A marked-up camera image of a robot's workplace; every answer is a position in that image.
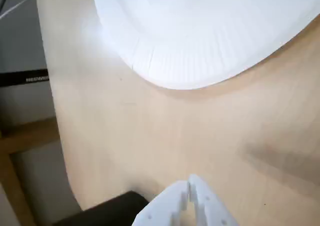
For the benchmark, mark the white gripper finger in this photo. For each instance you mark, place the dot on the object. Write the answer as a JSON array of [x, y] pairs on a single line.
[[212, 211], [160, 208]]

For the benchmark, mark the black pot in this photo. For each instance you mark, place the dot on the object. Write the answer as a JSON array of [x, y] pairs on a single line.
[[105, 211]]

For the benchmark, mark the white paper plate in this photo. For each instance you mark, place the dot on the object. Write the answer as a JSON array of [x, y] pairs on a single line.
[[200, 35]]

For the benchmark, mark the black box with lettering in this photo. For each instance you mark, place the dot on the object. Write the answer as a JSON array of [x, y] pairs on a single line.
[[15, 79]]

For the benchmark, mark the wooden lattice frame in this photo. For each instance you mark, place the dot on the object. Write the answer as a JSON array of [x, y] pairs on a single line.
[[25, 138]]

